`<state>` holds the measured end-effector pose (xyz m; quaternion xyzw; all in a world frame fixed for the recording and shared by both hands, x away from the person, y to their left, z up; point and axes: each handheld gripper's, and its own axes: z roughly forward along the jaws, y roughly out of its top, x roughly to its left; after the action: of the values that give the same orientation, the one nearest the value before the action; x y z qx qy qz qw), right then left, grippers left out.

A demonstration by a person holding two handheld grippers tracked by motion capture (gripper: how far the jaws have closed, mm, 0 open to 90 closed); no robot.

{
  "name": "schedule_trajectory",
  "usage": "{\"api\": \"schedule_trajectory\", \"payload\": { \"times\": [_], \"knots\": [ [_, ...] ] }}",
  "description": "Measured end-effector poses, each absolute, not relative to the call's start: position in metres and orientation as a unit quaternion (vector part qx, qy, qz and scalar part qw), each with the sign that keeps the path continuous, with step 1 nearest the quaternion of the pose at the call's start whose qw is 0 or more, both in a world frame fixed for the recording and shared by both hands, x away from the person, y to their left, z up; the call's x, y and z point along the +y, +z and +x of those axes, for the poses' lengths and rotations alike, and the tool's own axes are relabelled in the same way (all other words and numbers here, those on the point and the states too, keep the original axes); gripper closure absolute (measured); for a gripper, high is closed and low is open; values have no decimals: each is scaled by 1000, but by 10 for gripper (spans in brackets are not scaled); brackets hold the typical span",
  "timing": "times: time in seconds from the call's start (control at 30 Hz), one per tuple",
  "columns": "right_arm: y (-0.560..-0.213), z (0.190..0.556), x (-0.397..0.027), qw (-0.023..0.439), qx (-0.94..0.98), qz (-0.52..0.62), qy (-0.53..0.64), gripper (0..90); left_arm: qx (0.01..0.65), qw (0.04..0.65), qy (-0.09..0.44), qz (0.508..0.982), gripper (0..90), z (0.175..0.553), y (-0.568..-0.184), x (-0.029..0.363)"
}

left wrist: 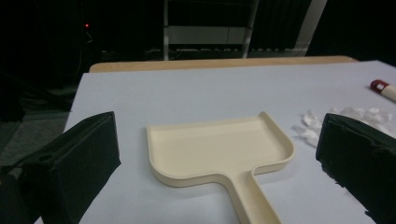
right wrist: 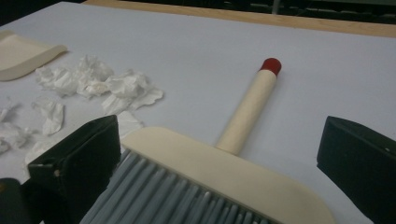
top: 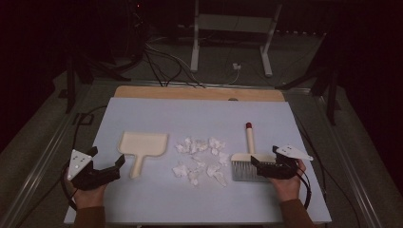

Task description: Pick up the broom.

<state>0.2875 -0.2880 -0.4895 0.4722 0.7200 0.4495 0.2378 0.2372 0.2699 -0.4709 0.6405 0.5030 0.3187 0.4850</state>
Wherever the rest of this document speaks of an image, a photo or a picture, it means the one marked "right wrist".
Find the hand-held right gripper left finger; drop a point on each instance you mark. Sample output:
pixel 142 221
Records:
pixel 74 165

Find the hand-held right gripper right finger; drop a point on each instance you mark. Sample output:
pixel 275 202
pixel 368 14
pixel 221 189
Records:
pixel 358 168

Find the pile of paper scraps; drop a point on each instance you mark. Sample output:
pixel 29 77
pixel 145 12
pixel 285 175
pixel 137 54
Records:
pixel 124 84

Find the cream plastic dustpan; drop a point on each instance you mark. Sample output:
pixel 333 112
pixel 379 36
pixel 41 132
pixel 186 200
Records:
pixel 21 59

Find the cream hand brush grey bristles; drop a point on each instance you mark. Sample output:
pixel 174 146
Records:
pixel 218 174

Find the pale blue table mat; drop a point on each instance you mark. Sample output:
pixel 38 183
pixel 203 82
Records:
pixel 202 62

